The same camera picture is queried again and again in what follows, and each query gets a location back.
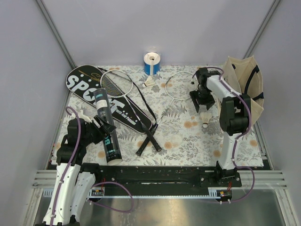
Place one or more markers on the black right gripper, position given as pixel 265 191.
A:
pixel 209 102

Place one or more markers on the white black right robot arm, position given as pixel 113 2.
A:
pixel 235 116

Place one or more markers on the white unstrung badminton racket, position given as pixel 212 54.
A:
pixel 170 102

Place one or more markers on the blue white tape roll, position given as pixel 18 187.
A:
pixel 151 63

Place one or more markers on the black shuttlecock tube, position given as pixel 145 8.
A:
pixel 110 142

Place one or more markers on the aluminium frame rail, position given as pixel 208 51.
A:
pixel 259 179

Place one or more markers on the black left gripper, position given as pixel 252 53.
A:
pixel 107 128

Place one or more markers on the beige canvas tote bag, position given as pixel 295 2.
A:
pixel 244 76

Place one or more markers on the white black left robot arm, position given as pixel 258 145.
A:
pixel 74 178

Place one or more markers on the floral patterned table mat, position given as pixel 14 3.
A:
pixel 183 140

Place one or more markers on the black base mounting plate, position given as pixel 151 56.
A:
pixel 184 175

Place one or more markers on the white strung badminton racket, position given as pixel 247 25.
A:
pixel 118 84

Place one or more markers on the white shuttlecock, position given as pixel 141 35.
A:
pixel 205 117
pixel 148 82

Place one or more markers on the black sport racket cover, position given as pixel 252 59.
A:
pixel 84 82

